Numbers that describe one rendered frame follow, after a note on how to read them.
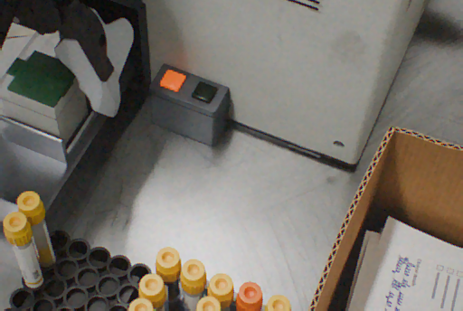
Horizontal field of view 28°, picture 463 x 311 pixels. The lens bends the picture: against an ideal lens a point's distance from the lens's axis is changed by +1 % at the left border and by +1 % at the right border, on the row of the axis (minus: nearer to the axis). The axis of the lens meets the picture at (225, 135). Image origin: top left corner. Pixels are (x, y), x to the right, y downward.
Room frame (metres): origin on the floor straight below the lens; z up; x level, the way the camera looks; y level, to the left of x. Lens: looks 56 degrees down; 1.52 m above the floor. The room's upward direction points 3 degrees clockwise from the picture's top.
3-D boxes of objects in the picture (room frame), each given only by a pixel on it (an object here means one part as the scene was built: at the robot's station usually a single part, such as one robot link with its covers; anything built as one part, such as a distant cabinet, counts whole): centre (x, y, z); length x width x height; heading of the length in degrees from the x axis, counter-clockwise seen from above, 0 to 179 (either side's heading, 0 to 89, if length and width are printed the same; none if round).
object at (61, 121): (0.41, 0.14, 0.95); 0.05 x 0.04 x 0.06; 68
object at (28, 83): (0.41, 0.14, 0.98); 0.05 x 0.04 x 0.01; 68
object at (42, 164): (0.43, 0.13, 0.92); 0.21 x 0.07 x 0.05; 158
